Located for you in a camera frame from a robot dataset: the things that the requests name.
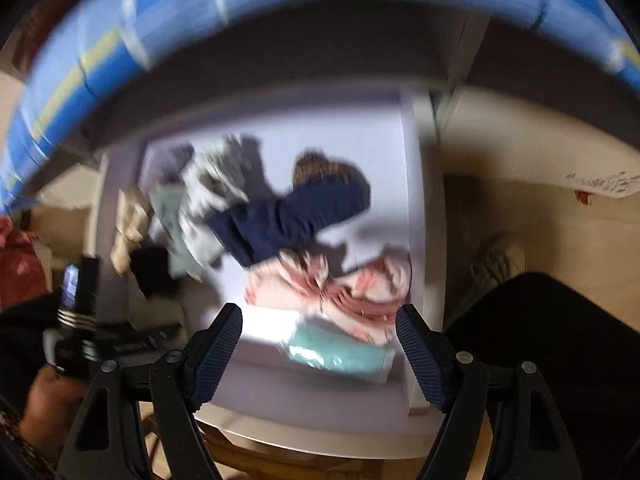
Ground sage green cloth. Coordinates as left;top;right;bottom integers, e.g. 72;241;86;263
150;183;204;282

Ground lavender sock with stripe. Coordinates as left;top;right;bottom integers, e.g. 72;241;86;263
140;144;194;188

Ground person's left hand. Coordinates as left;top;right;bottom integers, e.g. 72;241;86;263
18;364;88;463

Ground red fabric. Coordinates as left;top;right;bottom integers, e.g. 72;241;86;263
0;214;48;312

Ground cream beige cloth roll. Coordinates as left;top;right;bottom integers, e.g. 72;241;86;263
110;188;152;276

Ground white sneaker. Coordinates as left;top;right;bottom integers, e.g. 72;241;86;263
470;234;526;289

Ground navy blue cloth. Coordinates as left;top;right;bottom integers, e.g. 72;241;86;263
205;177;370;268

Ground white grey cloth bundle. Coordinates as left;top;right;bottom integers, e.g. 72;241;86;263
178;134;250;268

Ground pink striped cloth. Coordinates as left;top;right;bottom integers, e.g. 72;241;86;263
245;250;411;347

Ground teal rolled cloth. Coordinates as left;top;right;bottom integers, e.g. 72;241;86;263
281;321;396;384

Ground white drawer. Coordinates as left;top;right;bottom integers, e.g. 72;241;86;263
96;88;447;460

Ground brown knit cloth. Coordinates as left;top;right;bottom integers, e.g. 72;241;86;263
292;152;355;188

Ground blue patterned cover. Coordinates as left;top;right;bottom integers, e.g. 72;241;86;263
1;0;639;210

